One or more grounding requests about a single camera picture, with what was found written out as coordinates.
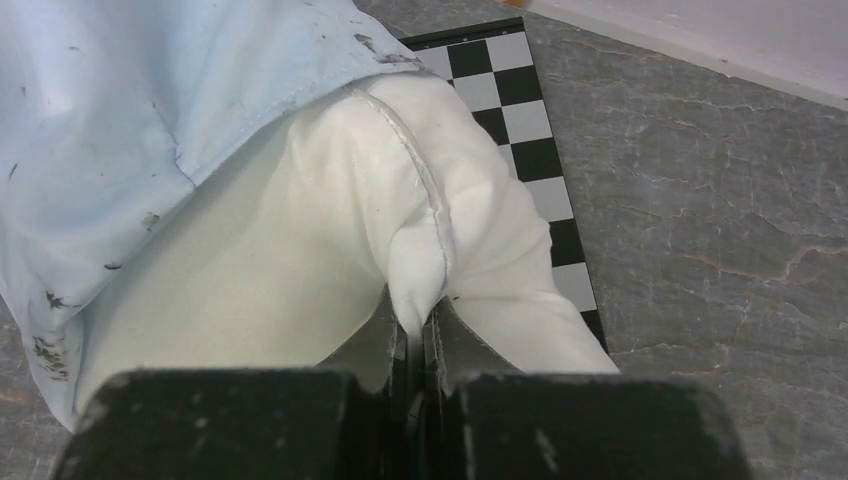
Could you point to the light blue pillowcase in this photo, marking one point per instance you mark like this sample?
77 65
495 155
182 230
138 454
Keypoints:
114 112

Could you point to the white pillow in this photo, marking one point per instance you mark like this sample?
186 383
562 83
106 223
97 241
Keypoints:
387 185

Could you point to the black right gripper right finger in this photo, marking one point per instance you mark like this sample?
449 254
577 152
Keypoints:
454 353

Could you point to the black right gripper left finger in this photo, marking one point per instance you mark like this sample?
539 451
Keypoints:
376 353

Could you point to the black white checkerboard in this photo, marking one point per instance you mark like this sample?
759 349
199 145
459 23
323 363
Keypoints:
491 67

